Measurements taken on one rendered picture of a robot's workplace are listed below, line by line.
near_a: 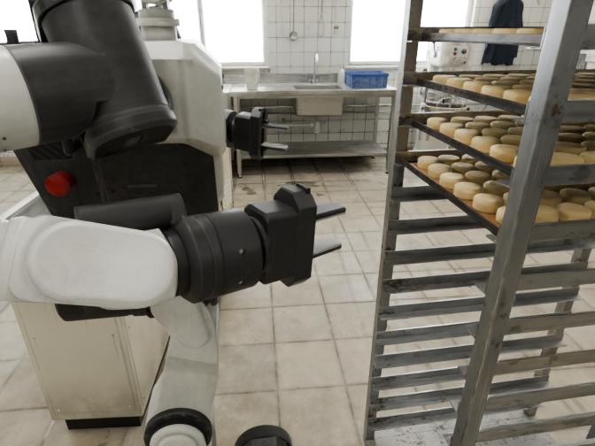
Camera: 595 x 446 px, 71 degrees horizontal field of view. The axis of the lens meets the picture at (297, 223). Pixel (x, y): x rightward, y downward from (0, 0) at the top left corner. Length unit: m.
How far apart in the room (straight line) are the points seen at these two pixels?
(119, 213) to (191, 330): 0.43
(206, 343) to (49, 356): 0.97
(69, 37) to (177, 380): 0.67
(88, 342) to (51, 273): 1.28
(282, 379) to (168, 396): 1.08
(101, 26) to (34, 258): 0.23
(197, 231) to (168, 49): 0.28
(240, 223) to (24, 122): 0.21
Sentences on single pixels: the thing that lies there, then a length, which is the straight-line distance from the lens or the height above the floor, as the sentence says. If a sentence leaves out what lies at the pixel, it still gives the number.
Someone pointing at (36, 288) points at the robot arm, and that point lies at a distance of 0.36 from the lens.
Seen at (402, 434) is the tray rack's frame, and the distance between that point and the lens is 1.65.
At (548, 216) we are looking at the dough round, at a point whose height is 1.15.
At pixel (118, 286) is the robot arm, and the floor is 1.24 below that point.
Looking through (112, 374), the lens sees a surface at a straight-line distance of 1.71.
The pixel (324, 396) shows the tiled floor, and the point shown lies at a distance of 1.92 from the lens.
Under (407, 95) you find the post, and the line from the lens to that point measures 1.01.
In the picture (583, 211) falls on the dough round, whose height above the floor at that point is 1.15.
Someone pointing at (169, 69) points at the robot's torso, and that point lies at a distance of 0.58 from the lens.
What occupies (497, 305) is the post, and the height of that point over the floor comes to 1.04.
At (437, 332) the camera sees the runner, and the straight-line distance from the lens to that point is 1.36.
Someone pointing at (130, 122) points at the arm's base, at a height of 1.34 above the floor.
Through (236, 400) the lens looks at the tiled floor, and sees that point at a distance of 1.92.
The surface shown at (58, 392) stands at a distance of 1.83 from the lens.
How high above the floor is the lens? 1.42
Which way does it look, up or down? 25 degrees down
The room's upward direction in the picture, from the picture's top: straight up
